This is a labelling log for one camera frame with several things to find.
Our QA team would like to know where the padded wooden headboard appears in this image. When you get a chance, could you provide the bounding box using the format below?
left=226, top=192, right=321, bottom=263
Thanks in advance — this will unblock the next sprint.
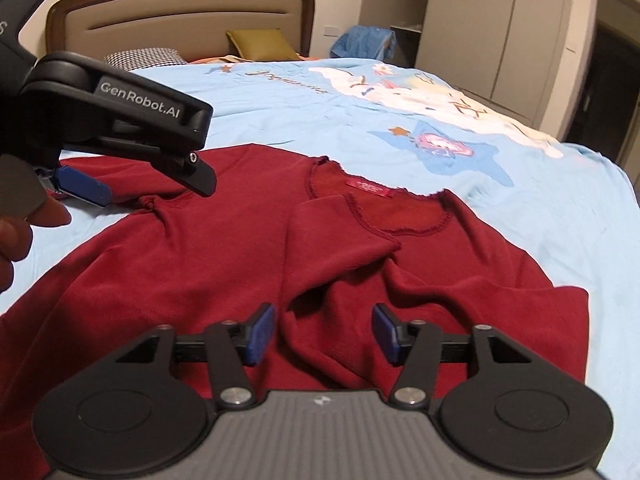
left=46, top=0, right=317, bottom=64

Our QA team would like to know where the beige wardrobe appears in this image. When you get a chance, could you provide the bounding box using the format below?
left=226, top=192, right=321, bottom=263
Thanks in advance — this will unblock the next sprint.
left=414, top=0, right=577, bottom=129

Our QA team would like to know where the person's left hand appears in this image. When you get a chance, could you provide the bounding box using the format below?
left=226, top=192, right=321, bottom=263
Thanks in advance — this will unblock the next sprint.
left=0, top=194, right=72, bottom=295

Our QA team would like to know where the olive yellow pillow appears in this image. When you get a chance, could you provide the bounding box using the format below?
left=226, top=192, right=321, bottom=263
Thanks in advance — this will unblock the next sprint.
left=226, top=28, right=306, bottom=61

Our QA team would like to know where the dark red long-sleeve shirt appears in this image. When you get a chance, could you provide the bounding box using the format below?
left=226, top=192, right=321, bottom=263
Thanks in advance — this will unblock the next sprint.
left=0, top=143, right=592, bottom=477

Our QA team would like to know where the black white checkered pillow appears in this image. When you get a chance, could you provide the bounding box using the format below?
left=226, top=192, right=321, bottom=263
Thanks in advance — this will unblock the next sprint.
left=102, top=47, right=189, bottom=67

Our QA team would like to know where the light blue printed blanket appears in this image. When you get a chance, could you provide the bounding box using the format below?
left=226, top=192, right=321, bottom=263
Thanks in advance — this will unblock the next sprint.
left=0, top=54, right=640, bottom=413

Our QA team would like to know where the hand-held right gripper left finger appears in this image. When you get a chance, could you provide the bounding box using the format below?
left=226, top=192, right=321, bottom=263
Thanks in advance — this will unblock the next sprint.
left=114, top=303, right=277, bottom=409

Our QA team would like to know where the dark doorway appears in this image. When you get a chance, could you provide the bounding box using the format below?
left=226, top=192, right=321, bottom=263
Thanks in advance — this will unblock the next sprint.
left=564, top=0, right=640, bottom=187

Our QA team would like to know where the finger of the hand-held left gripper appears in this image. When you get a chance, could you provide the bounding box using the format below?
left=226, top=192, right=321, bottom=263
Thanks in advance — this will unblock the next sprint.
left=60, top=141, right=217, bottom=197
left=47, top=164, right=112, bottom=207

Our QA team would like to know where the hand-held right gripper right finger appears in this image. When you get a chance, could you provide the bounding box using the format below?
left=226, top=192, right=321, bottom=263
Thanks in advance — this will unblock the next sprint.
left=371, top=302, right=534, bottom=409

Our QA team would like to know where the pile of blue clothes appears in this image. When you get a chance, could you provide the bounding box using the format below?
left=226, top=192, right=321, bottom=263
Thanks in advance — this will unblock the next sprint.
left=329, top=25, right=396, bottom=61

